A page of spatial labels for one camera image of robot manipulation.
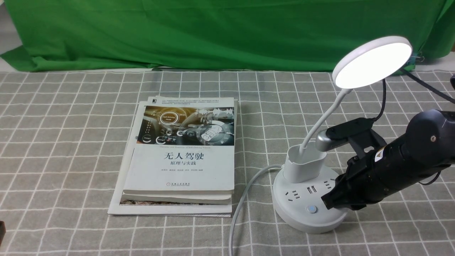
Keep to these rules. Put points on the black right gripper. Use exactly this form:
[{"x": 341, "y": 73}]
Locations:
[{"x": 368, "y": 180}]

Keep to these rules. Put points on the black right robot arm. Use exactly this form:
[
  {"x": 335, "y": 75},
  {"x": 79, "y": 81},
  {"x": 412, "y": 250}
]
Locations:
[{"x": 427, "y": 146}]

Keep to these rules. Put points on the white desk lamp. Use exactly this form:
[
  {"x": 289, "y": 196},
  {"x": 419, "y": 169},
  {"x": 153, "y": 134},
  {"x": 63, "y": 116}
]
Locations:
[{"x": 299, "y": 186}]

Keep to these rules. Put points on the middle book in stack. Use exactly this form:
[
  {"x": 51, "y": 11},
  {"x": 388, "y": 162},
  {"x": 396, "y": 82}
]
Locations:
[{"x": 166, "y": 198}]

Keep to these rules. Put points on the white self-driving book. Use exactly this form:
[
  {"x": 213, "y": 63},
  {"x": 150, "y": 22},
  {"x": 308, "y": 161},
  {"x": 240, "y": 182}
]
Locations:
[{"x": 183, "y": 145}]

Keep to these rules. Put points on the large white bottom book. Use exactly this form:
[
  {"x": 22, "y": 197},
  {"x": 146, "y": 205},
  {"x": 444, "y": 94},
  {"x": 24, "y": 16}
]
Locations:
[{"x": 224, "y": 210}]

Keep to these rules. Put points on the grey checked tablecloth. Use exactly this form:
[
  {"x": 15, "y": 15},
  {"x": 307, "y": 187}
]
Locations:
[{"x": 63, "y": 136}]

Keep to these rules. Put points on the green backdrop cloth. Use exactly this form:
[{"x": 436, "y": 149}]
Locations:
[{"x": 280, "y": 35}]

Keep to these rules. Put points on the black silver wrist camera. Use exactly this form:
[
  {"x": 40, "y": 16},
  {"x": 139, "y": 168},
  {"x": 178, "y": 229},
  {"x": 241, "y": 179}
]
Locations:
[{"x": 358, "y": 133}]

